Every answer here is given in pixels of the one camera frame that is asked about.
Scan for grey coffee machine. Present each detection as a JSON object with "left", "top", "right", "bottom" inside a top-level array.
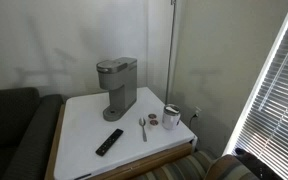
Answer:
[{"left": 96, "top": 57, "right": 137, "bottom": 121}]

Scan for coffee pod near machine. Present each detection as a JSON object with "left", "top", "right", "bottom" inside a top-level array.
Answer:
[{"left": 148, "top": 114, "right": 157, "bottom": 119}]

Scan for coffee pod near spoon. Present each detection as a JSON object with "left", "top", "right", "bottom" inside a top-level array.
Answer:
[{"left": 150, "top": 120, "right": 159, "bottom": 126}]

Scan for silver metal spoon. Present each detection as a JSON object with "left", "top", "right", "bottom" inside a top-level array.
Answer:
[{"left": 139, "top": 118, "right": 147, "bottom": 142}]

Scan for white insulated mug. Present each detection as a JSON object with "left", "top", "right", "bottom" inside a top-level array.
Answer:
[{"left": 162, "top": 104, "right": 181, "bottom": 130}]

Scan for black remote control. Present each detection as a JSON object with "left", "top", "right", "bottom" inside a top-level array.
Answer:
[{"left": 95, "top": 129, "right": 123, "bottom": 157}]

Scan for wooden side table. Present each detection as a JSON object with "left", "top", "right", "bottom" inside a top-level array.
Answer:
[{"left": 43, "top": 103, "right": 198, "bottom": 180}]

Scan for striped sofa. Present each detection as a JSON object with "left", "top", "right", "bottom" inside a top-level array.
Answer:
[{"left": 131, "top": 148, "right": 283, "bottom": 180}]

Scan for dark grey sofa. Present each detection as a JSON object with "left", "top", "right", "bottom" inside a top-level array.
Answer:
[{"left": 0, "top": 87, "right": 63, "bottom": 180}]

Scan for white window blinds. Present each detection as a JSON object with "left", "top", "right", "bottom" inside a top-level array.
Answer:
[{"left": 234, "top": 19, "right": 288, "bottom": 180}]

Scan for wall outlet with plug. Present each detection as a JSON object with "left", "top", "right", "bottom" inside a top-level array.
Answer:
[{"left": 189, "top": 106, "right": 202, "bottom": 129}]

